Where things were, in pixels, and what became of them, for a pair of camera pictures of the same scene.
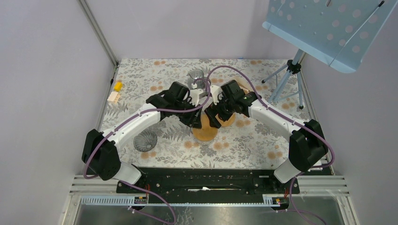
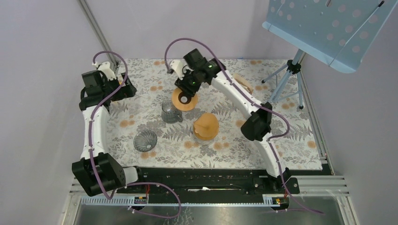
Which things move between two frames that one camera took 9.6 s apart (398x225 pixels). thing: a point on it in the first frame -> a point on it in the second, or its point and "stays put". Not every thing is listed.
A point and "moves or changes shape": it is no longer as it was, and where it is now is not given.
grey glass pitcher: (196, 76) moves or changes shape
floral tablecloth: (248, 141) stays put
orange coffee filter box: (243, 83) stays put
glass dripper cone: (145, 141) stays put
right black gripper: (211, 113) -> (183, 85)
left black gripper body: (186, 105) -> (110, 86)
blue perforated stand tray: (339, 33) stays put
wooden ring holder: (230, 122) moves or changes shape
